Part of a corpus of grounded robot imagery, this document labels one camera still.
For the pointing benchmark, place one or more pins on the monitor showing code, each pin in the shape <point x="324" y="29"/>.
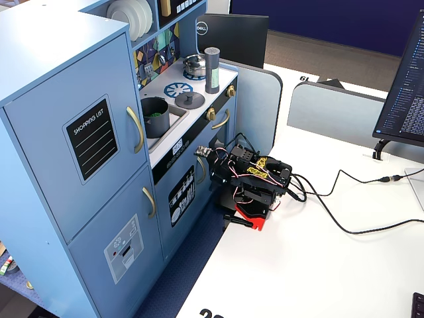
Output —
<point x="407" y="99"/>

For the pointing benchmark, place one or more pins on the wooden block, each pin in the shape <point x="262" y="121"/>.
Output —
<point x="165" y="7"/>

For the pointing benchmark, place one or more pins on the steel pot with lid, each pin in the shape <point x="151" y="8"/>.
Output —
<point x="195" y="64"/>

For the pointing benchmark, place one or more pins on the red and black robot base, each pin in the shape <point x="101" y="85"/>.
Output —
<point x="251" y="215"/>

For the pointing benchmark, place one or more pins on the green toy peas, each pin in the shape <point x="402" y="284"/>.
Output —
<point x="155" y="114"/>

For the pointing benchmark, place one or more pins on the gold stove knob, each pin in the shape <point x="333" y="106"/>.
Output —
<point x="211" y="114"/>
<point x="231" y="90"/>

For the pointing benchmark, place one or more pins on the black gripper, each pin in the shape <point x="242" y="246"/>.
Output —
<point x="216" y="158"/>

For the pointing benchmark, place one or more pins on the gray cooking pot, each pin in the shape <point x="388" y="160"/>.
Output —
<point x="157" y="127"/>

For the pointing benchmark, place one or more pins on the gray desk divider panel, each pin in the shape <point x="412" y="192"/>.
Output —
<point x="258" y="99"/>
<point x="331" y="112"/>

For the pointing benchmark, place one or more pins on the black folded card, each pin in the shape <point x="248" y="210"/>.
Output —
<point x="333" y="83"/>

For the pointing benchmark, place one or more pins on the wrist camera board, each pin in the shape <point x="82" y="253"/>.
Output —
<point x="202" y="151"/>

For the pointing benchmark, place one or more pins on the white plate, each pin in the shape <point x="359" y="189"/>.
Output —
<point x="124" y="16"/>
<point x="146" y="16"/>
<point x="151" y="13"/>

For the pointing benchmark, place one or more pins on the gray pot lid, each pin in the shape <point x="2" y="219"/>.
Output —
<point x="195" y="101"/>

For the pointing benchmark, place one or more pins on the blue toy kitchen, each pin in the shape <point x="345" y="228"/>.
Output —
<point x="49" y="83"/>

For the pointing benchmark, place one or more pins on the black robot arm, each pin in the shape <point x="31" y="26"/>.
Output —
<point x="261" y="172"/>

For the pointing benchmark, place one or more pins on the black table clamp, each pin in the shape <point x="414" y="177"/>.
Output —
<point x="236" y="220"/>

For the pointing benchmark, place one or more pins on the black Dell monitor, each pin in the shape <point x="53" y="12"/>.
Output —
<point x="232" y="39"/>

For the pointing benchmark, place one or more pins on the gray salt shaker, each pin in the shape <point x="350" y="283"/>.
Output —
<point x="212" y="73"/>

